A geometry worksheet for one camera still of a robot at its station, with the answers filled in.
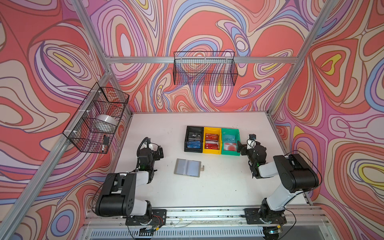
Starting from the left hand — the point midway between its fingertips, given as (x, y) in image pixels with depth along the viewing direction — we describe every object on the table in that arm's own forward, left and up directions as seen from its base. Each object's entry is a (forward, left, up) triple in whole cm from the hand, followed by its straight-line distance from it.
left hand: (154, 145), depth 92 cm
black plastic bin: (+8, -25, -5) cm, 27 cm away
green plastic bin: (+9, -50, -4) cm, 51 cm away
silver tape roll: (-4, +17, +26) cm, 31 cm away
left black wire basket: (-3, +25, +23) cm, 34 cm away
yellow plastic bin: (+7, -38, -5) cm, 39 cm away
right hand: (+3, -59, -2) cm, 59 cm away
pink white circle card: (+2, -49, -5) cm, 49 cm away
